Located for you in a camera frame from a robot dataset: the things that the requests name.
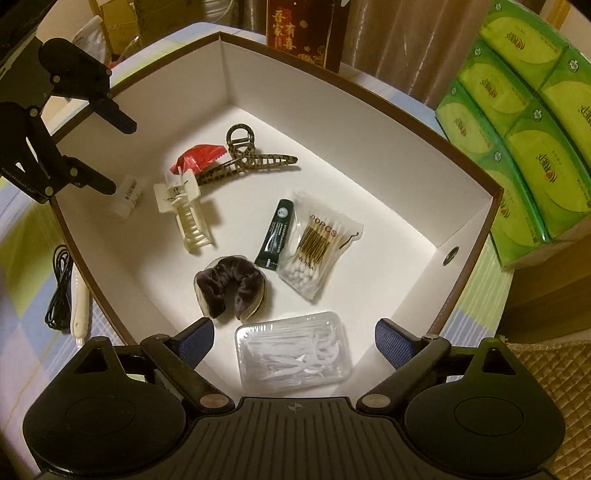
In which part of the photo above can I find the quilted chair cushion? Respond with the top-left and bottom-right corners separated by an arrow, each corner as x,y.
505,339 -> 591,480

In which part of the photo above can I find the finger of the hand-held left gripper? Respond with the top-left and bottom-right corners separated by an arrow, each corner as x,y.
0,102 -> 117,205
39,39 -> 138,136

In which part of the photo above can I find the red gift bag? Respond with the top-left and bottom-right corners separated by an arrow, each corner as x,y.
265,0 -> 350,75

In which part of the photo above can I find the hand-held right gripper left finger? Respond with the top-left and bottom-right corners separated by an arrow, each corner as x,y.
73,318 -> 236,414

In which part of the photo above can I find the dark brown scrunchie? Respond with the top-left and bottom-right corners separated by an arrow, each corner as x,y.
192,254 -> 271,322

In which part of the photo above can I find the white slim stick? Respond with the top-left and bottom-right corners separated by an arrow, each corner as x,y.
69,265 -> 91,347

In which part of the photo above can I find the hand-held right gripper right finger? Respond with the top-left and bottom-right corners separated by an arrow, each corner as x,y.
355,318 -> 521,414

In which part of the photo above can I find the brown box with white inside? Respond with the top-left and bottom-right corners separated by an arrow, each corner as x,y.
48,31 -> 504,398

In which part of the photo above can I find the black cable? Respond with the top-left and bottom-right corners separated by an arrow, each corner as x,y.
43,244 -> 75,332

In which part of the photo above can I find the bag of cotton swabs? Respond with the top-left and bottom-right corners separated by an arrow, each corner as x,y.
276,189 -> 366,304

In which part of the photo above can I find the small white bottle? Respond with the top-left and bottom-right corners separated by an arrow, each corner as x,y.
108,175 -> 142,223

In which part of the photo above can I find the olive hair claw clip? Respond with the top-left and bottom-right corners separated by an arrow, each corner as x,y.
198,123 -> 299,186

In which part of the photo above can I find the clear box of floss picks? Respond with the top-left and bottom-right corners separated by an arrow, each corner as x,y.
234,310 -> 354,393

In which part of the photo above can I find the beige curtain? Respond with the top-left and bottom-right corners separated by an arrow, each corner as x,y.
339,0 -> 491,110

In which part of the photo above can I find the red snack packet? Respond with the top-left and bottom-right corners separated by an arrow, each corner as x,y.
169,143 -> 227,176

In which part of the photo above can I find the dark green tube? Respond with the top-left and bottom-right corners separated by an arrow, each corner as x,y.
254,199 -> 297,271

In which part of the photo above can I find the stack of green tissue packs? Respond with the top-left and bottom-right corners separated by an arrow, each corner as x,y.
434,0 -> 591,271

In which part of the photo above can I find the cream hair claw clip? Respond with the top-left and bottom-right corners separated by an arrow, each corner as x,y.
153,169 -> 216,256

